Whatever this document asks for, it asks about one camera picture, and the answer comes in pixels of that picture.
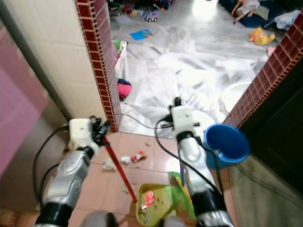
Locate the red broom stick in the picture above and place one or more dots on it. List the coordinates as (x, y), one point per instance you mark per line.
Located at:
(120, 172)

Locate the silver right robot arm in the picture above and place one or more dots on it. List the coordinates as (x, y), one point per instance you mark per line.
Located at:
(194, 158)

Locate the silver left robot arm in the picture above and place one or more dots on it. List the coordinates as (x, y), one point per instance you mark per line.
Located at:
(71, 177)

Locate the dark blue floor mat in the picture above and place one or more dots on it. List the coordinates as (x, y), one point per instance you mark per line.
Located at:
(267, 16)

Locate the white crumpled paper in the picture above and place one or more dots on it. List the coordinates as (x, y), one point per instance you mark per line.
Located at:
(109, 164)

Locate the small red white wrapper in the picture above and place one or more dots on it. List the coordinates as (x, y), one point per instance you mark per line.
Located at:
(138, 157)

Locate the pink and dark bag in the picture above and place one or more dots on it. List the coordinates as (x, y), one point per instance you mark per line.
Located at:
(124, 89)

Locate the white round bowl fixture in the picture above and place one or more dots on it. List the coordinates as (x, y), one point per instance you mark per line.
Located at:
(234, 97)

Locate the blue plastic basin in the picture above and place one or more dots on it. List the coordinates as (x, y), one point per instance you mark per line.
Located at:
(227, 144)

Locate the red white crumpled wrapper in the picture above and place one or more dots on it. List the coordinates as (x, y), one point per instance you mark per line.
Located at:
(148, 199)

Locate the blue flat book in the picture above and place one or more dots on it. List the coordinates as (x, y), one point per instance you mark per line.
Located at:
(141, 34)

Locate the pink door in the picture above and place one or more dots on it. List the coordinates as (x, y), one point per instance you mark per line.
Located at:
(21, 104)

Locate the grey robot leg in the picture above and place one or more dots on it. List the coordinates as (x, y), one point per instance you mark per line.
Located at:
(99, 220)

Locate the small toy car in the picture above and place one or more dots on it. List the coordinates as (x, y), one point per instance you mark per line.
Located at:
(151, 16)

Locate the yellow plush toy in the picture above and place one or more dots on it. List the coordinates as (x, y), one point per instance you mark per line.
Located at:
(261, 37)

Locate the sitting child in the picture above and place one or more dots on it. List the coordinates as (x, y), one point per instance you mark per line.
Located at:
(246, 8)

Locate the white crumpled bag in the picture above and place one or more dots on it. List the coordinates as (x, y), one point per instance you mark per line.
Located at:
(288, 20)

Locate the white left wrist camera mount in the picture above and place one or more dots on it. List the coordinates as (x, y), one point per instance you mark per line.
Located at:
(80, 131)

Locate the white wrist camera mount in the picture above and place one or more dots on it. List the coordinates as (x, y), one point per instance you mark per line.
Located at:
(80, 131)
(184, 120)

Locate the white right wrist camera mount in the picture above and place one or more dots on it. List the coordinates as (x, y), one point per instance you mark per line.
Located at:
(184, 120)

